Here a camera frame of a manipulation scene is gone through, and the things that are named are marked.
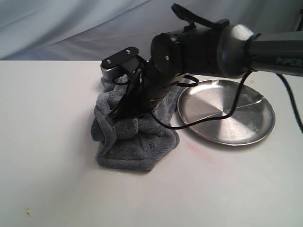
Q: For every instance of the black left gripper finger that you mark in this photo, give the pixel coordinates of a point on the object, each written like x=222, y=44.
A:
x=117, y=114

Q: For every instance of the grey fleece towel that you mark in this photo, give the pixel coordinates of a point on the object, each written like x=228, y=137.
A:
x=134, y=144

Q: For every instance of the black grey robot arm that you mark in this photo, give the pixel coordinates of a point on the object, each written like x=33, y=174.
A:
x=226, y=52

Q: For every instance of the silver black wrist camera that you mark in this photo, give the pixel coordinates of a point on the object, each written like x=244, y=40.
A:
x=120, y=63

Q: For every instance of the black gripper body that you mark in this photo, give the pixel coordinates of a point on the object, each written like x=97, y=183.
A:
x=148, y=90

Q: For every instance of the grey fabric backdrop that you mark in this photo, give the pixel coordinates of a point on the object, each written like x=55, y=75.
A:
x=90, y=30

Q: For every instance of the black stand pole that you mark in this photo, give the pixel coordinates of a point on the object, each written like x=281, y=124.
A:
x=299, y=26

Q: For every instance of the round stainless steel plate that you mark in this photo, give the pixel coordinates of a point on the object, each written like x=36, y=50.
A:
x=252, y=121

